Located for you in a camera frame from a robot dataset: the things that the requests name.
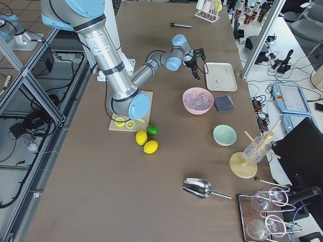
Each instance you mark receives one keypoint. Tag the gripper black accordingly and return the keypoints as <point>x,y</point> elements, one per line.
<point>191,63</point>

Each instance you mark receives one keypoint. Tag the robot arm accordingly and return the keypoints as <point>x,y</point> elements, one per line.
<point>87,18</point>

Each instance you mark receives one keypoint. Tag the clear ice cubes heap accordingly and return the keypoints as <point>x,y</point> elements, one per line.
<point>197,101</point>

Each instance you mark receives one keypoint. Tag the pink cup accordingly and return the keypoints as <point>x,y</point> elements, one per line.
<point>206,7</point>

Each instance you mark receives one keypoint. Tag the yellow cup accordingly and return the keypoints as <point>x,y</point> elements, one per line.
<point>218,5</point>

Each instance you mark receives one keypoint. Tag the white cup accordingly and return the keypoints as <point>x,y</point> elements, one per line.
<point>200,4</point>

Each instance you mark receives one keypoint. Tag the steel ice scoop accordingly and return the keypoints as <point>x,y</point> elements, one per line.
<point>201,188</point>

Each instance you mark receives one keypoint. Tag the cream serving tray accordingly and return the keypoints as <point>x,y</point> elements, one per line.
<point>220,77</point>

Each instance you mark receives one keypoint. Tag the pink bowl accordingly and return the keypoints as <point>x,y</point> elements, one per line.
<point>199,90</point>

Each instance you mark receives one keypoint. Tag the grey microfibre cloth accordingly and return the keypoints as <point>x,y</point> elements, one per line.
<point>224,103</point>

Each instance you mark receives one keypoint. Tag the steel muddler black tip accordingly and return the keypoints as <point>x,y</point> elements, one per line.
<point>172,24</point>

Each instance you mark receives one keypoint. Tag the green bowl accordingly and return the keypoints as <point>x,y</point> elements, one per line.
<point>224,135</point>

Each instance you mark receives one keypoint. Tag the green lime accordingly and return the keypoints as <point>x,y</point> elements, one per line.
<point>152,130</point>

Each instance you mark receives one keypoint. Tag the wooden cutting board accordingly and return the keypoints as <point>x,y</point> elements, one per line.
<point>139,125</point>

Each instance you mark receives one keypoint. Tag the lemon half slice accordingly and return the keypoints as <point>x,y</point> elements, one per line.
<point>119,122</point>
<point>130,124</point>

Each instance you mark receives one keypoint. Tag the whole yellow lemon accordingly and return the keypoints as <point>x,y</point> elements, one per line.
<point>141,137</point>
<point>150,147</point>

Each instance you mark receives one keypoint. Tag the clear glass mug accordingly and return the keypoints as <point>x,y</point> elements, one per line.
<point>257,150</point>

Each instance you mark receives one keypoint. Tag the blue teach pendant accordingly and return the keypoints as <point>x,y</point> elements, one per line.
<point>290,99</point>
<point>290,121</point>

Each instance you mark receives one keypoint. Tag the black smartphone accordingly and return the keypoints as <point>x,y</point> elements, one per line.
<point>318,107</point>

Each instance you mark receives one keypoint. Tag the black monitor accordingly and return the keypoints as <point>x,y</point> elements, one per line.
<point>301,154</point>

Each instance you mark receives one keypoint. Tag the wine glass holder tray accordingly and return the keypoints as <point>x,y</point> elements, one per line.
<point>247,214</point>

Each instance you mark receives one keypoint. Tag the white wire cup rack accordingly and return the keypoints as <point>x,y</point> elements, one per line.
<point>211,17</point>

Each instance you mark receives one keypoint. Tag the aluminium frame post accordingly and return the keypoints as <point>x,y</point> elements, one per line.
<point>267,26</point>

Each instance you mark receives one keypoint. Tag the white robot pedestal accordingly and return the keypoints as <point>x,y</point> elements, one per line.
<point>126,65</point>

